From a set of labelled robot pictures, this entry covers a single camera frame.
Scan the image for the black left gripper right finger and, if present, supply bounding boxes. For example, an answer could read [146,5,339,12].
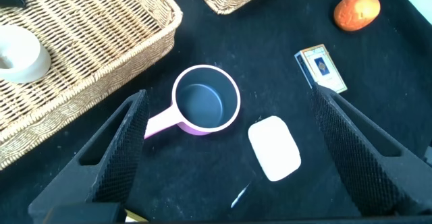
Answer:
[309,83,432,217]

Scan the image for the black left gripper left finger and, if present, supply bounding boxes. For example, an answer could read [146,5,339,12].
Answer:
[28,88,151,224]

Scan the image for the playing card box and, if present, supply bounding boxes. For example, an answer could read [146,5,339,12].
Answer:
[294,43,348,94]

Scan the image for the rough-skinned orange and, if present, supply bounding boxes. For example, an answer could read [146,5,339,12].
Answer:
[333,0,381,32]

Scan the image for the wicker basket with toiletries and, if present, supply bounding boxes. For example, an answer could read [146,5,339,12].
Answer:
[0,0,184,171]

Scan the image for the white soap bar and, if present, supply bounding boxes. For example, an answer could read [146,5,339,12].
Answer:
[247,115,302,182]

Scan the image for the beige cup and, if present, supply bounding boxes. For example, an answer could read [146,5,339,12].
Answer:
[0,24,52,84]

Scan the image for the pink saucepan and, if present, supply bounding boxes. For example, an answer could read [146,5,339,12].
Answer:
[143,64,242,140]

